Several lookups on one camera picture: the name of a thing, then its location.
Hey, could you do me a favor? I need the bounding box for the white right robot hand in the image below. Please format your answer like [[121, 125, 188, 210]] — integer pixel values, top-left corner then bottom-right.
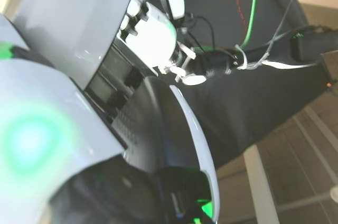
[[0, 0, 221, 224]]

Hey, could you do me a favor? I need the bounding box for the black power adapter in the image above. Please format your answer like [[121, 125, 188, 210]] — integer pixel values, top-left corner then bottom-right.
[[289, 26, 322, 62]]

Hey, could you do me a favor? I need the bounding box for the white table leg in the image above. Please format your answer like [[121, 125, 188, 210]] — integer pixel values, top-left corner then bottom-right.
[[242, 144, 281, 224]]

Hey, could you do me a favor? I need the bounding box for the green cable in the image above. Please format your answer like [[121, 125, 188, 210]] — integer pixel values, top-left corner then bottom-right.
[[241, 0, 262, 50]]

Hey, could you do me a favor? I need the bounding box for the white strap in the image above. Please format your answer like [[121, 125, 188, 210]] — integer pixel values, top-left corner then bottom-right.
[[260, 59, 317, 71]]

